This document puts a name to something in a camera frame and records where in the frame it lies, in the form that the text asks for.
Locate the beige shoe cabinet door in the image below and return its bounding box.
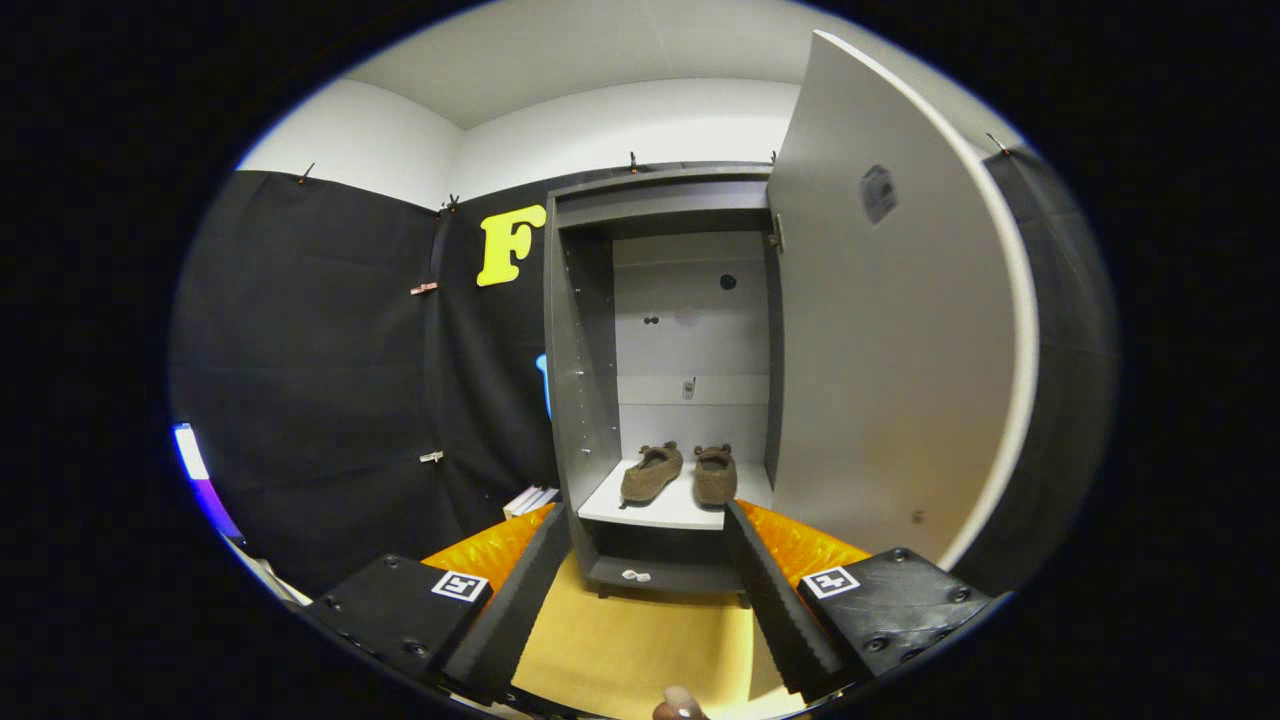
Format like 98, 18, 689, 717
765, 30, 1041, 571

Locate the bright screen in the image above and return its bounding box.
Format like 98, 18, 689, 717
173, 422, 243, 541

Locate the brown fluffy shoe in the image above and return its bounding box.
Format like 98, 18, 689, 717
693, 444, 739, 507
620, 441, 685, 504

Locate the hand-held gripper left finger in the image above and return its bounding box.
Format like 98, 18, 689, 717
300, 503, 573, 707

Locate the blue white book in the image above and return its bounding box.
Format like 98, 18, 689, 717
503, 485, 559, 519

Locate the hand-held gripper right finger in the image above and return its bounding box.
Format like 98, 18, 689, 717
722, 500, 1001, 704

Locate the grey shoe cabinet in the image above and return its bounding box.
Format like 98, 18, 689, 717
543, 165, 786, 606

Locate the black backdrop cloth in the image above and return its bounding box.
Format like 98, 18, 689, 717
170, 150, 1116, 601

